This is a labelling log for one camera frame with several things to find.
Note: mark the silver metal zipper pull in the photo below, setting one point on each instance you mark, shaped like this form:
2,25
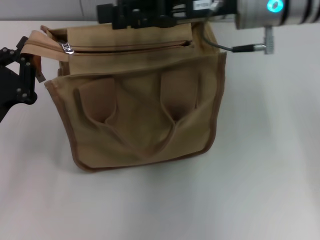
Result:
67,48

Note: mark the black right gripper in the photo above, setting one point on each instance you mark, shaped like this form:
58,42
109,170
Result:
185,7

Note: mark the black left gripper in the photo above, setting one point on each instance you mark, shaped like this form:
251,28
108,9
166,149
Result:
7,85

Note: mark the khaki fabric food bag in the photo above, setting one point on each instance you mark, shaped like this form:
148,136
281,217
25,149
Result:
137,125

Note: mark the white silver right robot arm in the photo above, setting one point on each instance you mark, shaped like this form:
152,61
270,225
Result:
295,12

